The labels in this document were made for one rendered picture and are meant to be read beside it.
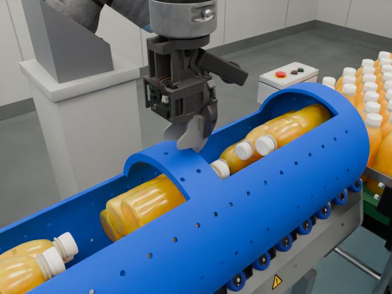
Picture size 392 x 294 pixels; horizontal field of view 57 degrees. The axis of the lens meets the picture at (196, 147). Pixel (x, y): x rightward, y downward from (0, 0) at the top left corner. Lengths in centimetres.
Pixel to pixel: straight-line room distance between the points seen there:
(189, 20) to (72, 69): 82
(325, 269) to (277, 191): 147
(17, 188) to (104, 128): 145
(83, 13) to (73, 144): 44
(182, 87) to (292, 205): 31
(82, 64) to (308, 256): 89
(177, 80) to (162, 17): 9
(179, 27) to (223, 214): 28
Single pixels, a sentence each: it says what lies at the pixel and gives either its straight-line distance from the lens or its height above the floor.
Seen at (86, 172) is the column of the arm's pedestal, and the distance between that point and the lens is 141.
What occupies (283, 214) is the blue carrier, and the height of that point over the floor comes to 112.
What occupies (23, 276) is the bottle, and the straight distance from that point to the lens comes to 54.
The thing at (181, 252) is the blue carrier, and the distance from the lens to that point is 53.
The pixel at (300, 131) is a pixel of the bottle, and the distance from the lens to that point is 80.
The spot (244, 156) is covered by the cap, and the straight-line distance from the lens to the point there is 81.
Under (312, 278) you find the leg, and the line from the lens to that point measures 123.
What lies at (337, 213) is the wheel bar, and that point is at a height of 92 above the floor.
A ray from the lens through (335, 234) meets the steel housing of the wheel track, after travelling 102.
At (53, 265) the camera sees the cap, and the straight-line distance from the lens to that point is 55.
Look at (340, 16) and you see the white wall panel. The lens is 573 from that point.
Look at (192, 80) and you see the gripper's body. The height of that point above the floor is 137.
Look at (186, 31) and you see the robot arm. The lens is 47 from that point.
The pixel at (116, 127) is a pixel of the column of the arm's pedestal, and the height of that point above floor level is 89.
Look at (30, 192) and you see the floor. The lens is 263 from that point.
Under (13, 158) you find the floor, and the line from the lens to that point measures 302.
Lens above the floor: 158
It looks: 34 degrees down
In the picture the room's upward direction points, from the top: straight up
